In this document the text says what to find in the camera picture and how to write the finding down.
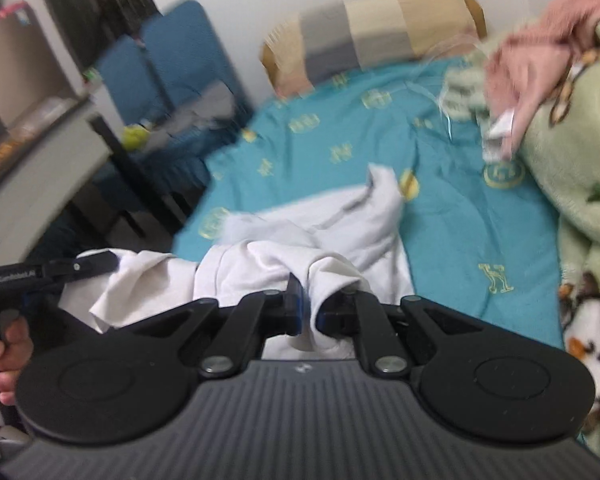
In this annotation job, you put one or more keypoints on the white table with black legs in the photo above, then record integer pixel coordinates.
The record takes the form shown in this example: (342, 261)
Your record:
(40, 180)

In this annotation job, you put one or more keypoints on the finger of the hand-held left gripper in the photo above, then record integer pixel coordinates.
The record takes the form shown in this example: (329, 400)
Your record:
(80, 267)

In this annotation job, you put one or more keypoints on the white garment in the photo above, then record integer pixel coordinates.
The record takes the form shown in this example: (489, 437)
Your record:
(350, 220)

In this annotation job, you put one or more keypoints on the white fabric tag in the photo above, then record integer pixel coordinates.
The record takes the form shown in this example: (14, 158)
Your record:
(497, 132)

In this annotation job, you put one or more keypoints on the person's left hand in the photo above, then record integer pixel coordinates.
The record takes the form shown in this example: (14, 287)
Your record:
(7, 355)

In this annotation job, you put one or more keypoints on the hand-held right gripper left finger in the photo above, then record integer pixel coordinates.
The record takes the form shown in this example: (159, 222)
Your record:
(294, 305)

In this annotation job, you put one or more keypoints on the striped beige grey pillow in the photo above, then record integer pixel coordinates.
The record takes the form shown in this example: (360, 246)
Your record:
(475, 14)

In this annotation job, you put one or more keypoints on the pink lid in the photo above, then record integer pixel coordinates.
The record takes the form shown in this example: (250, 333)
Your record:
(11, 12)

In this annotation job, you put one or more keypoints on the pink fluffy blanket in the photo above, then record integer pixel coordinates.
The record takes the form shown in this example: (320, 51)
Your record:
(530, 70)

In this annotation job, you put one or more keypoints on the grey cloth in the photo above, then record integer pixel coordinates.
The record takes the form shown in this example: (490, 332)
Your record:
(205, 105)

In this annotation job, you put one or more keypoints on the green fleece blanket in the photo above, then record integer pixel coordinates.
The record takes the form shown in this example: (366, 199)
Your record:
(575, 160)

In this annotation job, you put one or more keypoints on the teal bed sheet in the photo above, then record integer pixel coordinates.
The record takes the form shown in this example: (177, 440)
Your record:
(480, 220)

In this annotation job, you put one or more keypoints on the blue covered chair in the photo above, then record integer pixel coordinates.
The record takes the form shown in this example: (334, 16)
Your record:
(120, 70)
(180, 50)

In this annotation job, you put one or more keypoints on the plaid pillow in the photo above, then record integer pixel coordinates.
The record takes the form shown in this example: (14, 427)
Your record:
(370, 25)

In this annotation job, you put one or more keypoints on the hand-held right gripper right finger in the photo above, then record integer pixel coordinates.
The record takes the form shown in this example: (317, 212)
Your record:
(327, 319)

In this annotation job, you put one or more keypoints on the yellow-green ball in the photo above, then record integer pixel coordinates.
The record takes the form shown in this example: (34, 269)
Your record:
(135, 137)

